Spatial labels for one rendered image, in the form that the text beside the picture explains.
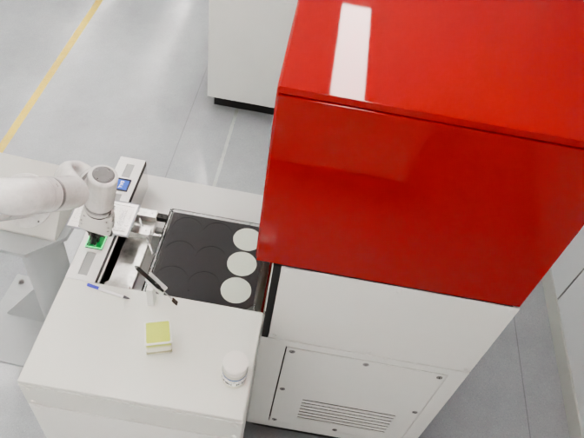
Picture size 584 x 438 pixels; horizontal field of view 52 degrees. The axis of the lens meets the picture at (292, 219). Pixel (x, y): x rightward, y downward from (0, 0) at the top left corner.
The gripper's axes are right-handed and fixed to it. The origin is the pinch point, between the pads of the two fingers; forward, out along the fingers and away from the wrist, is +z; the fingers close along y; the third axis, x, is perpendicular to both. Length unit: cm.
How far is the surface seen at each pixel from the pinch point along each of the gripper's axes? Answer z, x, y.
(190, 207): 11.1, -33.4, -26.1
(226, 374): -16, 41, -49
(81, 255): 2.7, 6.3, 1.9
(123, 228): 0.4, -7.0, -7.4
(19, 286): 107, -33, 39
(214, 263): 0.2, -4.1, -39.3
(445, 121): -99, 15, -69
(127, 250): 8.3, -4.4, -10.3
